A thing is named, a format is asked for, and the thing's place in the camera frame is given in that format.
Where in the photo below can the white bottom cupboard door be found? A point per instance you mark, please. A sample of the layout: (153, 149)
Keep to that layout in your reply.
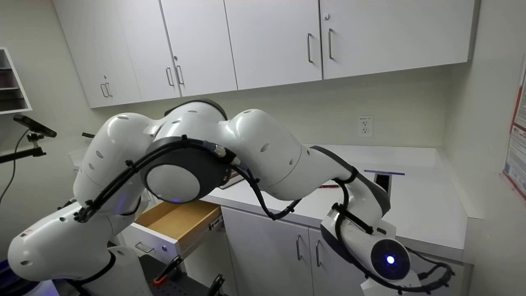
(263, 251)
(329, 273)

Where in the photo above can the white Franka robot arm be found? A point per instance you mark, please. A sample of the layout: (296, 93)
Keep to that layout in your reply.
(257, 141)

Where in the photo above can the white upper cabinet door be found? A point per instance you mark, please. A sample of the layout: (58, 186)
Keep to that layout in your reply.
(202, 42)
(273, 41)

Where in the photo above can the open wooden drawer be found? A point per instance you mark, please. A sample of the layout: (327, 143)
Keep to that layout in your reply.
(178, 218)

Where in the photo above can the white upper cabinets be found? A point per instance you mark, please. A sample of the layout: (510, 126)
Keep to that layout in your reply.
(125, 49)

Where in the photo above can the white upper cabinet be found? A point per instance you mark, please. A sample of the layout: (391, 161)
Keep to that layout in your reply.
(395, 29)

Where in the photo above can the white wall power outlet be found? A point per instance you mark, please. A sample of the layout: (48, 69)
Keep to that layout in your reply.
(365, 126)

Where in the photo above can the black camera on stand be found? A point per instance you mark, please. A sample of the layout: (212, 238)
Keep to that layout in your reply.
(33, 125)

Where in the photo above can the wall poster with text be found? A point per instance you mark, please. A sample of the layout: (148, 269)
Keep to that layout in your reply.
(518, 141)

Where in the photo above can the white wall shelf unit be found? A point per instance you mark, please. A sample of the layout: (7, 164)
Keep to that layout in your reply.
(10, 82)

